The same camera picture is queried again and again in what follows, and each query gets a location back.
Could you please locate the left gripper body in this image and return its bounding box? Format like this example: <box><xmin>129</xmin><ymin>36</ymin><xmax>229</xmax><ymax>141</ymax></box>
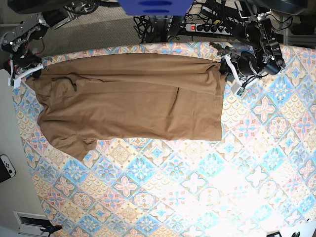
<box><xmin>221</xmin><ymin>51</ymin><xmax>268</xmax><ymax>86</ymax></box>

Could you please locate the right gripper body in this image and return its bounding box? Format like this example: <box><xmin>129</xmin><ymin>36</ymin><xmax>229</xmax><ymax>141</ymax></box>
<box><xmin>7</xmin><ymin>54</ymin><xmax>47</xmax><ymax>79</ymax></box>

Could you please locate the brown t-shirt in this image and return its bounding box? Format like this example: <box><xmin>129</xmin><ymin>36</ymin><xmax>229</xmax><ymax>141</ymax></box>
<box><xmin>26</xmin><ymin>53</ymin><xmax>226</xmax><ymax>160</ymax></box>

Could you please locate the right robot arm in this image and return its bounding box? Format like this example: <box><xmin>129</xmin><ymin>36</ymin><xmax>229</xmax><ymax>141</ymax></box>
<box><xmin>0</xmin><ymin>0</ymin><xmax>120</xmax><ymax>88</ymax></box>

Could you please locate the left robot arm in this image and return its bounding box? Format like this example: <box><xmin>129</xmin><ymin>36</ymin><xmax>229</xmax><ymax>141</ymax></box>
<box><xmin>218</xmin><ymin>2</ymin><xmax>286</xmax><ymax>88</ymax></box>

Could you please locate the white power strip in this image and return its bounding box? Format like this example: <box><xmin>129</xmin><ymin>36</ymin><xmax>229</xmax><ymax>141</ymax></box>
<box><xmin>185</xmin><ymin>23</ymin><xmax>231</xmax><ymax>36</ymax></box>

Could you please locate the game console with white controller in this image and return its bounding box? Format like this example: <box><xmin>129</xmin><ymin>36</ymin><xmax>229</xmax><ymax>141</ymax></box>
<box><xmin>0</xmin><ymin>154</ymin><xmax>16</xmax><ymax>183</ymax></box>

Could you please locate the patterned tablecloth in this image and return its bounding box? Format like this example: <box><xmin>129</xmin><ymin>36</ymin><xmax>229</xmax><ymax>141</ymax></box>
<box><xmin>12</xmin><ymin>46</ymin><xmax>316</xmax><ymax>237</ymax></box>

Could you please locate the white vent box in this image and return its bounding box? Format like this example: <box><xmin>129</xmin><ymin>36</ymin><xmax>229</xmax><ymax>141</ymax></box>
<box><xmin>13</xmin><ymin>211</ymin><xmax>50</xmax><ymax>237</ymax></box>

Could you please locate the orange and black clamp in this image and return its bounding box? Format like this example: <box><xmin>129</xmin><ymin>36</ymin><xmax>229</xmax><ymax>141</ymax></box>
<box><xmin>40</xmin><ymin>225</ymin><xmax>62</xmax><ymax>234</ymax></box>

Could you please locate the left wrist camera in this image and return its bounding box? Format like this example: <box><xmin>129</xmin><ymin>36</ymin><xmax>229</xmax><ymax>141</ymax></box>
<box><xmin>231</xmin><ymin>83</ymin><xmax>248</xmax><ymax>99</ymax></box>

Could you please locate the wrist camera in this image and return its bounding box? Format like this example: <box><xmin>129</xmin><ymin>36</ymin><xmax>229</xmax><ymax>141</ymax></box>
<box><xmin>8</xmin><ymin>77</ymin><xmax>21</xmax><ymax>89</ymax></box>
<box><xmin>231</xmin><ymin>83</ymin><xmax>248</xmax><ymax>99</ymax></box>

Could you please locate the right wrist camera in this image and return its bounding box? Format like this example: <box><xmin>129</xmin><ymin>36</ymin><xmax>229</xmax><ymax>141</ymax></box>
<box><xmin>8</xmin><ymin>77</ymin><xmax>21</xmax><ymax>89</ymax></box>

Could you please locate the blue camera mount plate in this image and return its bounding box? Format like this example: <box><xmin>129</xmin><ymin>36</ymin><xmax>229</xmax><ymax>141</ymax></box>
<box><xmin>118</xmin><ymin>0</ymin><xmax>194</xmax><ymax>16</ymax></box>

